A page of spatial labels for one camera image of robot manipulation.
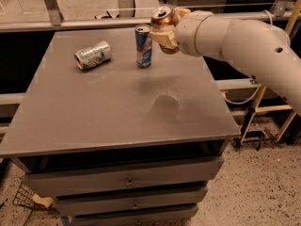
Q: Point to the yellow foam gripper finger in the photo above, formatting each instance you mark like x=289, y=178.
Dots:
x=165, y=37
x=181, y=12

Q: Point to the top grey drawer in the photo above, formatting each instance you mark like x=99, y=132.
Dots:
x=83, y=181

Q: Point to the middle grey drawer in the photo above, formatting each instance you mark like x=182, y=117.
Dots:
x=132, y=201

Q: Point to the crushed green white can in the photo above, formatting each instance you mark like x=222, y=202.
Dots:
x=93, y=56

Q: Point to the crushed orange soda can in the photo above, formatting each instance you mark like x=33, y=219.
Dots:
x=164, y=18

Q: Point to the yellow metal ladder frame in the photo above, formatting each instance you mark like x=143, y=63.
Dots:
x=256, y=107

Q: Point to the black wire basket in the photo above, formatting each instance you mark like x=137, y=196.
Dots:
x=23, y=198

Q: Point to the grey drawer cabinet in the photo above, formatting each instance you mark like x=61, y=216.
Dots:
x=116, y=114

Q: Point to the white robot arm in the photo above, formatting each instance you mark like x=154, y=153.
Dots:
x=252, y=47

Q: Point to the tall blue energy drink can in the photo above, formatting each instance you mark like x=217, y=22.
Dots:
x=143, y=45

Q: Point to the grey drawer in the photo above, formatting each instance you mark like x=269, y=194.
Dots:
x=139, y=216
x=132, y=201
x=83, y=181

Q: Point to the grey metal railing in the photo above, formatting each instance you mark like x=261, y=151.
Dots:
x=42, y=15

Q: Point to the yellow foam piece on floor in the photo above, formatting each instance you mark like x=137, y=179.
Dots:
x=45, y=201

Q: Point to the bottom grey drawer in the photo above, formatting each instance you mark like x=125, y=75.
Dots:
x=139, y=216

